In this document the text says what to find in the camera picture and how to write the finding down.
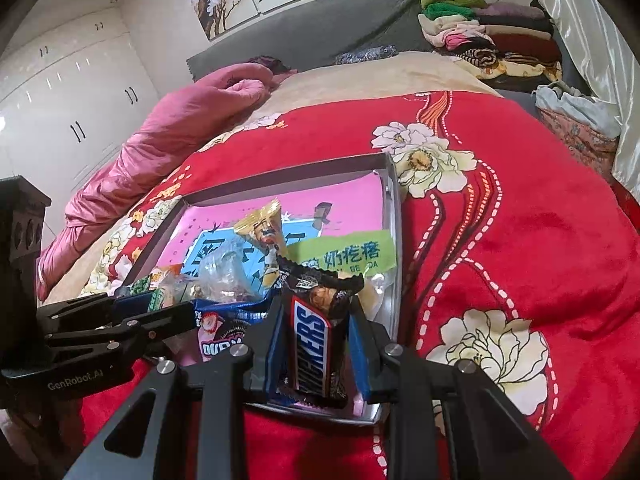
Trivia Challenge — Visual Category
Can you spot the pink floral fabric bag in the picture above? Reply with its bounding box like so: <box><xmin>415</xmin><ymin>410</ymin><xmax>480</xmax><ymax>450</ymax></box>
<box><xmin>537</xmin><ymin>107</ymin><xmax>622</xmax><ymax>182</ymax></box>

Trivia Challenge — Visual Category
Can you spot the brown chocolate bar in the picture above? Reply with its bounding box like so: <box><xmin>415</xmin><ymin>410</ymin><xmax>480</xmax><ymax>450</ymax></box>
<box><xmin>277</xmin><ymin>255</ymin><xmax>368</xmax><ymax>409</ymax></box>

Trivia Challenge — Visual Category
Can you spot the pink quilt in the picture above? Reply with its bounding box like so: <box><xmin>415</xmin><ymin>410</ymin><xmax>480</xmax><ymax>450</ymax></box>
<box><xmin>35</xmin><ymin>65</ymin><xmax>274</xmax><ymax>302</ymax></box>

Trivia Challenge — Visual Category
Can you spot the orange rice cracker packet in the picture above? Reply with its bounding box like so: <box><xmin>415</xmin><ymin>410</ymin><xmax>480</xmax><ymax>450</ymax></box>
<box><xmin>150</xmin><ymin>264</ymin><xmax>184</xmax><ymax>287</ymax></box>

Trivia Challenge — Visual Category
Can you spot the grey headboard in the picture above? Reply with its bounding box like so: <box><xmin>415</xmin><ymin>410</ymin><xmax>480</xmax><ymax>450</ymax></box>
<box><xmin>186</xmin><ymin>0</ymin><xmax>434</xmax><ymax>82</ymax></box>

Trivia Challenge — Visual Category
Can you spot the gold candy packet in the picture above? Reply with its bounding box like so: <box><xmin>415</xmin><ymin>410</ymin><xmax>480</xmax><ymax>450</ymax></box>
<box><xmin>234</xmin><ymin>200</ymin><xmax>292</xmax><ymax>291</ymax></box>

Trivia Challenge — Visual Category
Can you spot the clear red candy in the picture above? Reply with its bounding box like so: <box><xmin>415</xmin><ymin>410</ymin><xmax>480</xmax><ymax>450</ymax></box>
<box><xmin>200</xmin><ymin>247</ymin><xmax>262</xmax><ymax>307</ymax></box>

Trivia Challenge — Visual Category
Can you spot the stack of folded clothes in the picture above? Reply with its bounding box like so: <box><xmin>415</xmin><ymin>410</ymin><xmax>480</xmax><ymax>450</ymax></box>
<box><xmin>417</xmin><ymin>0</ymin><xmax>564</xmax><ymax>84</ymax></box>

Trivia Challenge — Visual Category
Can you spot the clear bag with green label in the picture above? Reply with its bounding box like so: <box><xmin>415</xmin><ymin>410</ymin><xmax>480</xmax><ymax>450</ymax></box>
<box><xmin>287</xmin><ymin>230</ymin><xmax>399</xmax><ymax>322</ymax></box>

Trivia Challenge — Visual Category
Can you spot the shallow dark cardboard tray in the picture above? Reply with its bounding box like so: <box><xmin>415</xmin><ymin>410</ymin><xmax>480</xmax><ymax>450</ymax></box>
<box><xmin>117</xmin><ymin>152</ymin><xmax>404</xmax><ymax>427</ymax></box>

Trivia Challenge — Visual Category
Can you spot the blue cookie packet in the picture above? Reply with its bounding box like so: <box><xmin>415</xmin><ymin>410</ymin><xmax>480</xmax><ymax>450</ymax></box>
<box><xmin>192</xmin><ymin>297</ymin><xmax>274</xmax><ymax>367</ymax></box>

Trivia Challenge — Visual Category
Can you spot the white wardrobe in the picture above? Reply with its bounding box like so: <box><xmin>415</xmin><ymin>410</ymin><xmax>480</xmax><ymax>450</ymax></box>
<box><xmin>0</xmin><ymin>7</ymin><xmax>162</xmax><ymax>197</ymax></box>

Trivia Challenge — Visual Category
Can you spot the pile of pale clothes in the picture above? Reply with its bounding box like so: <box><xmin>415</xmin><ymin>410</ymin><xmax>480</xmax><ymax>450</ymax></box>
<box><xmin>532</xmin><ymin>82</ymin><xmax>622</xmax><ymax>142</ymax></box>

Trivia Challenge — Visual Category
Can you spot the dark maroon cloth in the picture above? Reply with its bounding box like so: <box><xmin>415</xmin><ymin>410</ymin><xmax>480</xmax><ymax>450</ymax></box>
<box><xmin>247</xmin><ymin>55</ymin><xmax>292</xmax><ymax>74</ymax></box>

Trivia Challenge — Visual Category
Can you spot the red floral blanket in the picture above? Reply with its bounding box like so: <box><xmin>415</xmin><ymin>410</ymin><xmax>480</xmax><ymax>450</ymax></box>
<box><xmin>75</xmin><ymin>87</ymin><xmax>640</xmax><ymax>480</ymax></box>

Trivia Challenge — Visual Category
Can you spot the dark patterned cloth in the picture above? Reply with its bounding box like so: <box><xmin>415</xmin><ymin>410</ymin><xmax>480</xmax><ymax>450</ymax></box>
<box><xmin>334</xmin><ymin>45</ymin><xmax>399</xmax><ymax>66</ymax></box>

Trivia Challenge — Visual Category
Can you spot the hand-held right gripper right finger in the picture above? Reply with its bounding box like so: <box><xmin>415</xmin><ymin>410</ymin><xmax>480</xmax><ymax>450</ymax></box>
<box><xmin>348</xmin><ymin>301</ymin><xmax>576</xmax><ymax>480</ymax></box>

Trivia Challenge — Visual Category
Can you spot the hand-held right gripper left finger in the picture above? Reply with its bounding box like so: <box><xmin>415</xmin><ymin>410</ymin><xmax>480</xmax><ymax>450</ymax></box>
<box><xmin>75</xmin><ymin>296</ymin><xmax>289</xmax><ymax>480</ymax></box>

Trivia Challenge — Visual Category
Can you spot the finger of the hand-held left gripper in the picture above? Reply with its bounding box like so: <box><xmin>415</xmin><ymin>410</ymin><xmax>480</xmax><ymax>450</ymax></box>
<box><xmin>44</xmin><ymin>301</ymin><xmax>197</xmax><ymax>354</ymax></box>
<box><xmin>35</xmin><ymin>293</ymin><xmax>152</xmax><ymax>334</ymax></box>

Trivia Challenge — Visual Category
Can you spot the white satin curtain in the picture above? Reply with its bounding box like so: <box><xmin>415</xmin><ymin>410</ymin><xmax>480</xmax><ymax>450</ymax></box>
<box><xmin>530</xmin><ymin>0</ymin><xmax>640</xmax><ymax>197</ymax></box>

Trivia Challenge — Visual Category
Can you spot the red cloth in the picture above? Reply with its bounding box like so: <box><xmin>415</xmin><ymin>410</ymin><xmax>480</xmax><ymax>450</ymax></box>
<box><xmin>607</xmin><ymin>175</ymin><xmax>640</xmax><ymax>232</ymax></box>

